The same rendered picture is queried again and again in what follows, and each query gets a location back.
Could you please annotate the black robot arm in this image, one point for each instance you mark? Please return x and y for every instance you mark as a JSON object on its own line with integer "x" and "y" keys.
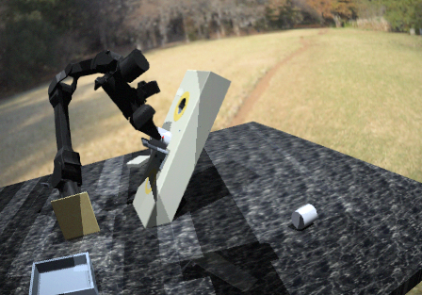
{"x": 117, "y": 72}

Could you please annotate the light grey cylinder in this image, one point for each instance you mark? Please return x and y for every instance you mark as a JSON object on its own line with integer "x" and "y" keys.
{"x": 304, "y": 216}

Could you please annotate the white cylinder with two slots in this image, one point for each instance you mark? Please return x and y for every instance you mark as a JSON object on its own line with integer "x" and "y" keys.
{"x": 164, "y": 142}

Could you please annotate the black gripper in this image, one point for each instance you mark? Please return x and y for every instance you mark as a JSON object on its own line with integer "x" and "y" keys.
{"x": 141, "y": 116}

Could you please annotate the light blue square tray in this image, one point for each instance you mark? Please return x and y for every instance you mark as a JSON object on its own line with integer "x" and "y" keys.
{"x": 68, "y": 275}

